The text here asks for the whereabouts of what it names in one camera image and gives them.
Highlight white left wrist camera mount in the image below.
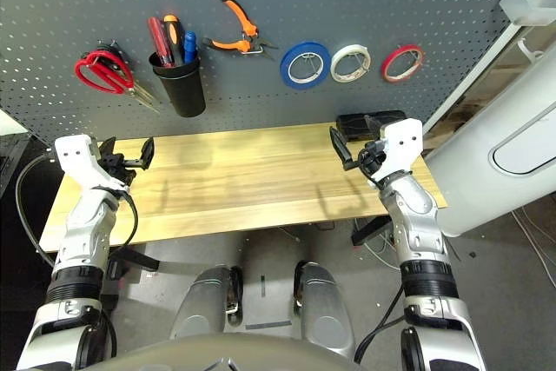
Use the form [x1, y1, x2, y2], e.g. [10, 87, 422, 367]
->
[54, 134, 130, 193]

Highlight silver right robot leg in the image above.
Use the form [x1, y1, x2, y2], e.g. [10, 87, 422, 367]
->
[293, 260, 357, 359]

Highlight silver robot leg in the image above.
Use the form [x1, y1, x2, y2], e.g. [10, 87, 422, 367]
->
[293, 260, 357, 359]
[169, 264, 244, 341]

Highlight blue tape roll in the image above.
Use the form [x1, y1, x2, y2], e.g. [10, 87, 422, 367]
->
[280, 40, 332, 90]

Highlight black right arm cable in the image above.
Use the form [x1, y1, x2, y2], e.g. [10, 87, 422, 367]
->
[354, 286, 407, 366]

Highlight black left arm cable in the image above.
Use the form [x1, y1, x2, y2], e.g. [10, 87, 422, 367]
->
[15, 153, 140, 268]

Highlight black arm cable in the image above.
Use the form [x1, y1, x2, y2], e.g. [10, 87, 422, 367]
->
[354, 286, 407, 366]
[15, 153, 140, 268]

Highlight long grey floor tape strip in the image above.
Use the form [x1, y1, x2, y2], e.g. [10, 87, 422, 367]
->
[245, 320, 293, 331]

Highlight white tape roll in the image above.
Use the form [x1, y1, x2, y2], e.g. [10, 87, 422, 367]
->
[329, 43, 373, 84]

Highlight red handled scissors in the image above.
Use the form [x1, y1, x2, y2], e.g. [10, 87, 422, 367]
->
[73, 50, 157, 107]

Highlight black handled scissors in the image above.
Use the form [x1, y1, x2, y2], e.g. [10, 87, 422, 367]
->
[96, 40, 162, 115]

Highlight grey robot torso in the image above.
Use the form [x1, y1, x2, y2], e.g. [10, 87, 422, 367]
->
[99, 331, 370, 371]

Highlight black rectangular box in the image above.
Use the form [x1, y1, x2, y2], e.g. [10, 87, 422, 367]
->
[336, 109, 408, 143]

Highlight orange black screwdriver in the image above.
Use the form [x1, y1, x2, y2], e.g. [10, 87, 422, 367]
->
[162, 14, 186, 67]

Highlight large white rounded panel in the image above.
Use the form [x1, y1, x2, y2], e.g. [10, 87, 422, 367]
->
[425, 40, 556, 237]

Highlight white plastic wall hook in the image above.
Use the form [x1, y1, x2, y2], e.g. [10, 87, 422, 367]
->
[516, 38, 546, 63]

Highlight white floor cable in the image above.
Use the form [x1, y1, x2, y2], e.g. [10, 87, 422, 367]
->
[512, 205, 556, 285]

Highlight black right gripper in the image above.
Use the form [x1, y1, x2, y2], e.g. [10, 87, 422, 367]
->
[328, 125, 387, 181]

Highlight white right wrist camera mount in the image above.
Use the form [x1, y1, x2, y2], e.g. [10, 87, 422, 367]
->
[369, 117, 425, 184]

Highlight red handled screwdriver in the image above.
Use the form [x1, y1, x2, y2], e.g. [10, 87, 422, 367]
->
[146, 17, 175, 69]

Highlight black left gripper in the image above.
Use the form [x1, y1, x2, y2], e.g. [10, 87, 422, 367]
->
[96, 136, 156, 188]

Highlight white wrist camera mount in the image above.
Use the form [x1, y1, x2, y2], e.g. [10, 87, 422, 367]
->
[369, 117, 425, 184]
[54, 134, 130, 193]

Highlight orange handled pliers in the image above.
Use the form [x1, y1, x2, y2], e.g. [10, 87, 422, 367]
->
[202, 0, 279, 62]

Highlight red tape roll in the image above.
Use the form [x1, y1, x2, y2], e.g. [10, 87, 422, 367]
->
[381, 43, 426, 84]

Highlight silver left robot leg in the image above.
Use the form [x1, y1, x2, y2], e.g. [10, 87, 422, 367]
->
[169, 264, 244, 341]

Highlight black plastic cup holder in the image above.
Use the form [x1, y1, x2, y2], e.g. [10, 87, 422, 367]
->
[149, 51, 207, 119]

